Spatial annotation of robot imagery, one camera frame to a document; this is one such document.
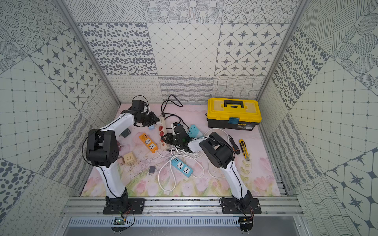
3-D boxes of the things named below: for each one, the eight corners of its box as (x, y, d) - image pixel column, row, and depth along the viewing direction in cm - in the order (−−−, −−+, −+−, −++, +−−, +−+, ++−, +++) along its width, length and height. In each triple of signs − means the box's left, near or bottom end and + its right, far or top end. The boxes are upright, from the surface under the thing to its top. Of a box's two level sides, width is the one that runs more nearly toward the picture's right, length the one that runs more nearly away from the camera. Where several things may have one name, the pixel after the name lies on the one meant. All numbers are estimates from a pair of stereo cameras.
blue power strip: (170, 164, 90) (170, 162, 88) (175, 157, 92) (175, 156, 90) (188, 178, 84) (188, 176, 82) (193, 170, 87) (193, 169, 85)
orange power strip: (138, 138, 101) (137, 136, 99) (144, 134, 103) (143, 132, 102) (153, 154, 94) (152, 152, 92) (159, 149, 96) (158, 147, 94)
